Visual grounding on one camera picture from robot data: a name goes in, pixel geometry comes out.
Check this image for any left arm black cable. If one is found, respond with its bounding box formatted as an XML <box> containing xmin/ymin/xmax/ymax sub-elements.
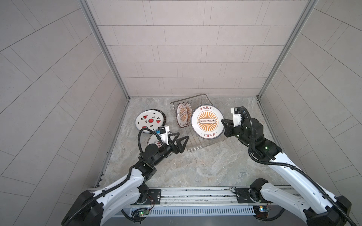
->
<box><xmin>62</xmin><ymin>128</ymin><xmax>167</xmax><ymax>226</ymax></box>

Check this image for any green circuit board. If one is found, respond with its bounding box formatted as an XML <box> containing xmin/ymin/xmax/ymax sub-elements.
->
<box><xmin>132</xmin><ymin>208</ymin><xmax>150</xmax><ymax>218</ymax></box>
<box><xmin>253</xmin><ymin>205</ymin><xmax>270</xmax><ymax>219</ymax></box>

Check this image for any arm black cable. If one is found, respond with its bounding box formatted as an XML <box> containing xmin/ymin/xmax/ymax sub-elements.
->
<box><xmin>239</xmin><ymin>106</ymin><xmax>360</xmax><ymax>226</ymax></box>
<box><xmin>62</xmin><ymin>128</ymin><xmax>167</xmax><ymax>226</ymax></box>

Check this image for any right green circuit board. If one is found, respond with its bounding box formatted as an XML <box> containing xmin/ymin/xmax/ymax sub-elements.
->
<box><xmin>253</xmin><ymin>205</ymin><xmax>270</xmax><ymax>219</ymax></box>

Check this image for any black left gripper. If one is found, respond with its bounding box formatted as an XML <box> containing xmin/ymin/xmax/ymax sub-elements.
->
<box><xmin>150</xmin><ymin>133</ymin><xmax>187</xmax><ymax>168</ymax></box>

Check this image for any orange sunburst plate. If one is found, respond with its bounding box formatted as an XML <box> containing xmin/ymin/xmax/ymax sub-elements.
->
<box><xmin>183</xmin><ymin>102</ymin><xmax>192</xmax><ymax>127</ymax></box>
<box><xmin>176</xmin><ymin>103</ymin><xmax>188</xmax><ymax>128</ymax></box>

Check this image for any front orange sunburst plate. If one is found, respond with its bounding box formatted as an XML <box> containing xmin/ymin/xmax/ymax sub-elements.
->
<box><xmin>176</xmin><ymin>103</ymin><xmax>188</xmax><ymax>128</ymax></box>

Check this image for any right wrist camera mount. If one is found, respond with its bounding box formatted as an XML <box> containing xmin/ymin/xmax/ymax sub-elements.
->
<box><xmin>231</xmin><ymin>107</ymin><xmax>243</xmax><ymax>127</ymax></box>

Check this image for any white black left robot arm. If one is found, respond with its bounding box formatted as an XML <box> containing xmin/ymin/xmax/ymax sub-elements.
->
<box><xmin>61</xmin><ymin>129</ymin><xmax>189</xmax><ymax>226</ymax></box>

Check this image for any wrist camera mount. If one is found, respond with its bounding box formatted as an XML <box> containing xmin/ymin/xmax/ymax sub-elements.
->
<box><xmin>231</xmin><ymin>107</ymin><xmax>243</xmax><ymax>127</ymax></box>
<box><xmin>156</xmin><ymin>126</ymin><xmax>170</xmax><ymax>145</ymax></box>

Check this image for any left green circuit board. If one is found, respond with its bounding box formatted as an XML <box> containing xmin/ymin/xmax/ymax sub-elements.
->
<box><xmin>132</xmin><ymin>208</ymin><xmax>150</xmax><ymax>218</ymax></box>

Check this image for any aluminium front rail frame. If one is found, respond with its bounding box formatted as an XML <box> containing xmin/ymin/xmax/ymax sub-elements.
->
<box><xmin>76</xmin><ymin>185</ymin><xmax>323</xmax><ymax>226</ymax></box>

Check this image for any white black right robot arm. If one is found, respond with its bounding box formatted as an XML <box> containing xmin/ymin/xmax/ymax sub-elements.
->
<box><xmin>221</xmin><ymin>116</ymin><xmax>355</xmax><ymax>226</ymax></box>

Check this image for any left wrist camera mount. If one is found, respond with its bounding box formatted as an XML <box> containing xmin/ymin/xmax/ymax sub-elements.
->
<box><xmin>156</xmin><ymin>126</ymin><xmax>170</xmax><ymax>145</ymax></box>

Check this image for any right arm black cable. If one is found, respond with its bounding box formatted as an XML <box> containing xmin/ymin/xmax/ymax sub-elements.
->
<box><xmin>239</xmin><ymin>106</ymin><xmax>360</xmax><ymax>226</ymax></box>

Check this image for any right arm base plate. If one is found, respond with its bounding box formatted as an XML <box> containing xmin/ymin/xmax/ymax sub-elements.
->
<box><xmin>231</xmin><ymin>187</ymin><xmax>268</xmax><ymax>204</ymax></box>

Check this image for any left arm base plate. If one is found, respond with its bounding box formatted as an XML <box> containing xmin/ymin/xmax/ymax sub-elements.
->
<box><xmin>137</xmin><ymin>189</ymin><xmax>161</xmax><ymax>205</ymax></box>

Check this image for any white watermelon plate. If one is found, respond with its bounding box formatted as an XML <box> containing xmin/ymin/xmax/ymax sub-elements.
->
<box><xmin>135</xmin><ymin>110</ymin><xmax>153</xmax><ymax>131</ymax></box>

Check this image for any dark striped rim plate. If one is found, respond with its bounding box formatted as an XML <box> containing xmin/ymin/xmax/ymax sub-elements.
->
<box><xmin>149</xmin><ymin>109</ymin><xmax>166</xmax><ymax>131</ymax></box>

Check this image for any wire metal dish rack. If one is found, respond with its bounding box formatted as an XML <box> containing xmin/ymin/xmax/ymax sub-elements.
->
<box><xmin>170</xmin><ymin>94</ymin><xmax>226</xmax><ymax>152</ymax></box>

